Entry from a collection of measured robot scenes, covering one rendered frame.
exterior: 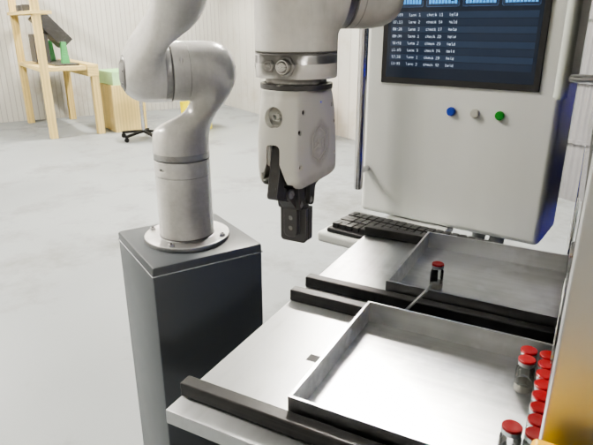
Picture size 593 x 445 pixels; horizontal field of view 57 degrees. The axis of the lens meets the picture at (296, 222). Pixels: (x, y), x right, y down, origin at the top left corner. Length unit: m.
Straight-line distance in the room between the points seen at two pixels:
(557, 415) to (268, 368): 0.40
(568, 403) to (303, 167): 0.31
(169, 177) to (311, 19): 0.70
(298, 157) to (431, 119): 0.95
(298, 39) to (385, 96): 1.00
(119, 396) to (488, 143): 1.59
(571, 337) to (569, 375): 0.03
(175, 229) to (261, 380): 0.55
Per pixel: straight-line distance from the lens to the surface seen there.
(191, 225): 1.20
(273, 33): 0.55
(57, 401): 2.31
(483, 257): 1.14
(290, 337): 0.82
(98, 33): 9.08
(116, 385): 2.31
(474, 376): 0.78
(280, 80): 0.56
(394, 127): 1.52
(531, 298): 1.01
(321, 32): 0.55
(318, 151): 0.58
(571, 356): 0.45
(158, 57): 1.09
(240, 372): 0.76
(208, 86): 1.15
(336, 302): 0.88
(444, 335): 0.84
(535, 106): 1.39
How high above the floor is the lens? 1.31
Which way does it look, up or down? 20 degrees down
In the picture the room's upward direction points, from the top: straight up
